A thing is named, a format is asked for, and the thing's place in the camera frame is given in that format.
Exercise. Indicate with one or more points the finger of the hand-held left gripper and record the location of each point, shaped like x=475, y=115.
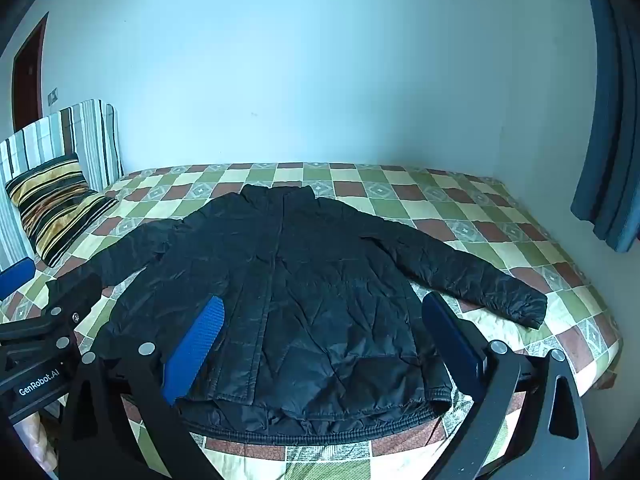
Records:
x=75, y=295
x=15, y=275

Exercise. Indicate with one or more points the wall light switch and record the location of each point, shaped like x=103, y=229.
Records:
x=52, y=96

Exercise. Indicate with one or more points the striped headboard cushion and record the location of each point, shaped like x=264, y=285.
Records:
x=85, y=130

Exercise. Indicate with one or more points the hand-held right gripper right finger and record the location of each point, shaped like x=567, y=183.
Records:
x=452, y=342

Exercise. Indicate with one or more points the black puffer jacket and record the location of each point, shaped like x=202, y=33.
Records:
x=310, y=300

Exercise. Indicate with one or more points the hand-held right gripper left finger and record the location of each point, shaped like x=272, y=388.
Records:
x=196, y=342

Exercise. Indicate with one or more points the blue curtain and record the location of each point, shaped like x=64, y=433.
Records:
x=607, y=135

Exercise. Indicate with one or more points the checkered bed quilt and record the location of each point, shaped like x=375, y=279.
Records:
x=500, y=240

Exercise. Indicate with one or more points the black and yellow striped pillow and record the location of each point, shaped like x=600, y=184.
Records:
x=55, y=205

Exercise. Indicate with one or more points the brown wooden door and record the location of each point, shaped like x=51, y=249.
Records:
x=27, y=80

